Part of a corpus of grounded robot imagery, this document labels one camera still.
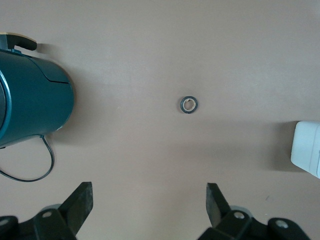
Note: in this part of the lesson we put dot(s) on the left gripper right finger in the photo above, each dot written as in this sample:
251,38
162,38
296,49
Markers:
220,215

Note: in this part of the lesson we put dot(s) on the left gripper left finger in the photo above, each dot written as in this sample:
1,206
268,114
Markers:
75,212

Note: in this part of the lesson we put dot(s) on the small white lidded bin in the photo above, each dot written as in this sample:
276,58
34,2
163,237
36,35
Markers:
305,145

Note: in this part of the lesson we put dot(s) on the small black tape roll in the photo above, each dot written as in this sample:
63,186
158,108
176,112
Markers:
182,105

